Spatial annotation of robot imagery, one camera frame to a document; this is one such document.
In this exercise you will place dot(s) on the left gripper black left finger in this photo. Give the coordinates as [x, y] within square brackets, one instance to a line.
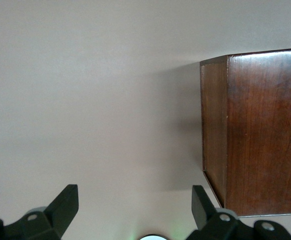
[60, 207]

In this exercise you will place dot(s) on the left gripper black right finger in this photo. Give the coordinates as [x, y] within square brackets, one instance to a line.
[203, 210]

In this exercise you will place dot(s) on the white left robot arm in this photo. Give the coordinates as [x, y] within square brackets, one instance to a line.
[154, 237]

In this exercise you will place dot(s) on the dark brown wooden cabinet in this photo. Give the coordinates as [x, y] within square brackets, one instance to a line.
[260, 137]

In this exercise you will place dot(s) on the brown table cover mat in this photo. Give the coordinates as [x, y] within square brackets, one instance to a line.
[85, 100]

